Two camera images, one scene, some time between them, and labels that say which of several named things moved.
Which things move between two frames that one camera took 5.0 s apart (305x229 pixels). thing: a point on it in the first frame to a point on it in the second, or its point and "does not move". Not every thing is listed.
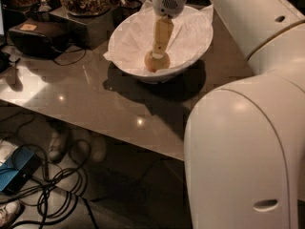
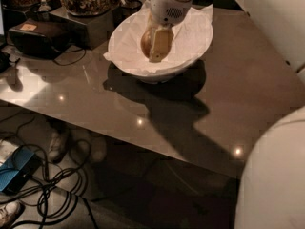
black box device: [40, 39] does not move
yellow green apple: [154, 64] to [147, 42]
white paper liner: [132, 38] does not move
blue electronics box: [17, 169] does not move
